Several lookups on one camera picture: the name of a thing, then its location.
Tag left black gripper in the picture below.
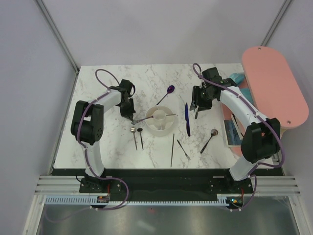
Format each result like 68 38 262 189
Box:
119 97 136 121

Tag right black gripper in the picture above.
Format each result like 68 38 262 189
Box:
189 85 216 112

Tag small dark two-prong fork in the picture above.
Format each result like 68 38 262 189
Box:
177 140 191 160

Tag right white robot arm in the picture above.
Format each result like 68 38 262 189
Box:
189 63 283 193

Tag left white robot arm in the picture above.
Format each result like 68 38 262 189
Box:
70 79 135 192

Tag silver small spoon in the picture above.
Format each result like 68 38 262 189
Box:
130 127 137 150

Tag black small spoon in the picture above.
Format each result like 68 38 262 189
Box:
137 127 144 150

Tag blue plastic knife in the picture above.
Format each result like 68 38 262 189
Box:
184 103 191 137

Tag teal headphones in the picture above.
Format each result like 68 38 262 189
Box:
229 73 254 104

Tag white round divided container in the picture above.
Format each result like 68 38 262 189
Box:
145 105 177 137

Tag copper bowl dark spoon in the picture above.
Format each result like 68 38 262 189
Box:
200 129 218 154

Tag dark chopstick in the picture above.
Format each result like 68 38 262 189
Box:
170 133 175 167

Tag pink oval shelf top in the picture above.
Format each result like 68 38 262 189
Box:
242 46 309 129

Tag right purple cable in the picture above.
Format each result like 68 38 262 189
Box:
192 63 286 213

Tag purple long-handled spoon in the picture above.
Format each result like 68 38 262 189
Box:
156 85 175 106

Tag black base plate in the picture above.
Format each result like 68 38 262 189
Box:
80 169 253 200

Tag white slotted cable duct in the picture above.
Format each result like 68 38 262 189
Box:
45 195 243 206

